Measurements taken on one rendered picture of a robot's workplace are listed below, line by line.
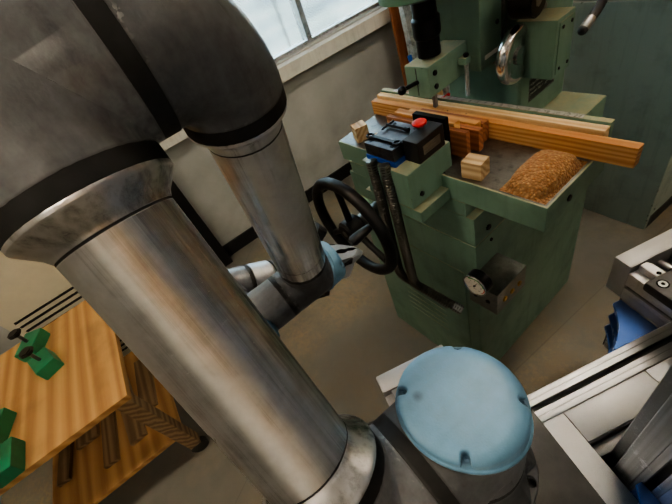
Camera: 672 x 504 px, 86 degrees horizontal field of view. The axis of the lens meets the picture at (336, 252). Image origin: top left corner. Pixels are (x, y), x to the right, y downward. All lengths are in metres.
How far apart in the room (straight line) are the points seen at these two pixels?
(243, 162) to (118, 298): 0.16
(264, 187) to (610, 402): 0.61
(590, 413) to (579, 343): 0.92
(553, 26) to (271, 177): 0.74
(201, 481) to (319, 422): 1.44
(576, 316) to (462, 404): 1.36
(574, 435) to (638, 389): 0.13
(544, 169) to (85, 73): 0.68
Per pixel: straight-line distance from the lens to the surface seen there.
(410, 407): 0.36
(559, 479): 0.58
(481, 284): 0.88
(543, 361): 1.57
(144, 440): 1.73
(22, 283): 2.02
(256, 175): 0.36
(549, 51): 0.98
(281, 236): 0.43
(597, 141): 0.82
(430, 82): 0.91
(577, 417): 0.71
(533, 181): 0.75
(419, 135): 0.77
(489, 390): 0.37
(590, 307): 1.72
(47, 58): 0.26
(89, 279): 0.26
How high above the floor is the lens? 1.38
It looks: 42 degrees down
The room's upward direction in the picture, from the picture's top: 24 degrees counter-clockwise
